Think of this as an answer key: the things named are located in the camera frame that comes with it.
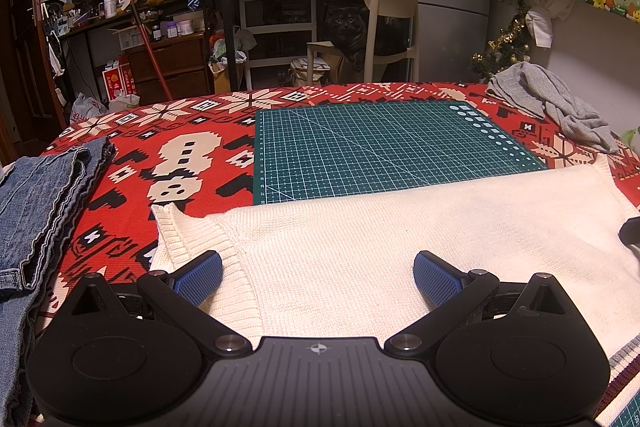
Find red white plastic bag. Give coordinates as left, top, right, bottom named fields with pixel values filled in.
left=70, top=93, right=108, bottom=125

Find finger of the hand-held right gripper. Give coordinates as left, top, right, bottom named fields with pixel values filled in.
left=618, top=216, right=640, bottom=260

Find white hanging cloth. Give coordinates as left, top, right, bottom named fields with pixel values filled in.
left=525, top=0, right=573, bottom=48

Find cream knit sweater vest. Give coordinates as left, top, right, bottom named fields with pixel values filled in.
left=150, top=154, right=640, bottom=427

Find white tote bag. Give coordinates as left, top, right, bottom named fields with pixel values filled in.
left=290, top=56, right=331, bottom=88

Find green cutting mat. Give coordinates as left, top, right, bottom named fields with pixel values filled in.
left=252, top=101, right=549, bottom=205

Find brown paper bag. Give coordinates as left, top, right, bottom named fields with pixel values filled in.
left=210, top=57, right=232, bottom=94

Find wooden door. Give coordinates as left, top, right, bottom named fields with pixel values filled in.
left=0, top=0, right=68, bottom=158

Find dark cat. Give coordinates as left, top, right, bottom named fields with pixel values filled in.
left=324, top=4, right=413, bottom=72

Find blue jeans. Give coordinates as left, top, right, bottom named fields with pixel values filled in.
left=0, top=136, right=117, bottom=427

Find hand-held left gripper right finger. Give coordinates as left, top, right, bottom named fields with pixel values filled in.
left=384, top=250, right=576, bottom=355

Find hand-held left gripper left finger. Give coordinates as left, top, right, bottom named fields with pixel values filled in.
left=62, top=250, right=253, bottom=355

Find grey garment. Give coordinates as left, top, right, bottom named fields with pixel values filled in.
left=486, top=61, right=621, bottom=154

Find wooden drawer cabinet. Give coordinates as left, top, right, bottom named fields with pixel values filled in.
left=122, top=34, right=211, bottom=105

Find small christmas tree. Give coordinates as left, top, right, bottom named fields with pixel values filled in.
left=469, top=0, right=533, bottom=84

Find red cardboard box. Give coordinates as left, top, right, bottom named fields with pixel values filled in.
left=102, top=62, right=138, bottom=105

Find red-handled broom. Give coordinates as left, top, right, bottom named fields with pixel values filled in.
left=131, top=0, right=175, bottom=102

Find red patterned blanket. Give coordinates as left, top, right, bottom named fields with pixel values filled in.
left=0, top=81, right=640, bottom=427

